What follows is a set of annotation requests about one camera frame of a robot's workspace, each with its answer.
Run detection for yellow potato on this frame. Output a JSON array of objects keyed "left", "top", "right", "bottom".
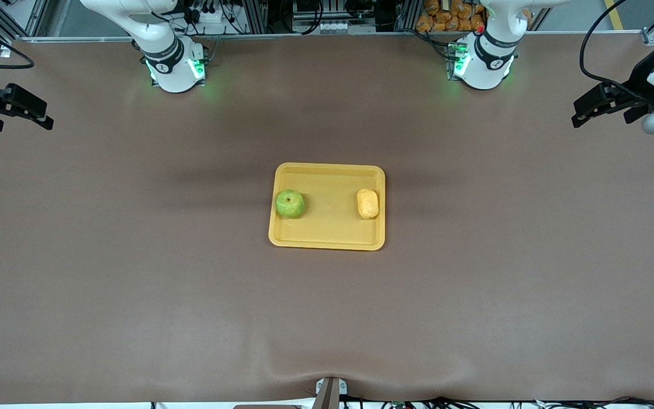
[{"left": 357, "top": 189, "right": 380, "bottom": 219}]

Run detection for green apple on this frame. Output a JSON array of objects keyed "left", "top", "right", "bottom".
[{"left": 275, "top": 189, "right": 307, "bottom": 219}]

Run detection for yellow plastic tray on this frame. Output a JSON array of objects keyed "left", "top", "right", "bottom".
[{"left": 268, "top": 162, "right": 387, "bottom": 252}]

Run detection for orange snack bags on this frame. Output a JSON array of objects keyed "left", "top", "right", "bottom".
[{"left": 416, "top": 0, "right": 487, "bottom": 33}]

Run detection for white power strip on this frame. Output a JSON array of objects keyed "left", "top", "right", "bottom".
[{"left": 182, "top": 6, "right": 248, "bottom": 36}]

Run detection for white terminal strip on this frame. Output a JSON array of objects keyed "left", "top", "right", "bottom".
[{"left": 319, "top": 20, "right": 363, "bottom": 34}]

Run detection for brown table mat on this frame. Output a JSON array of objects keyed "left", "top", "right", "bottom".
[{"left": 0, "top": 33, "right": 654, "bottom": 405}]

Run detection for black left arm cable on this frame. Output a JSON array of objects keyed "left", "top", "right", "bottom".
[{"left": 579, "top": 0, "right": 654, "bottom": 106}]

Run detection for aluminium frame post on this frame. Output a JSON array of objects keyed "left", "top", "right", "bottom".
[
  {"left": 395, "top": 0, "right": 422, "bottom": 32},
  {"left": 241, "top": 0, "right": 269, "bottom": 35},
  {"left": 23, "top": 0, "right": 51, "bottom": 37}
]

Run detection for aluminium table edge rail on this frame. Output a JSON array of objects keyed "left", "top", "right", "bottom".
[{"left": 12, "top": 31, "right": 645, "bottom": 44}]

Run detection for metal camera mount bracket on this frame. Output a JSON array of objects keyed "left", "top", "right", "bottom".
[{"left": 312, "top": 376, "right": 348, "bottom": 409}]

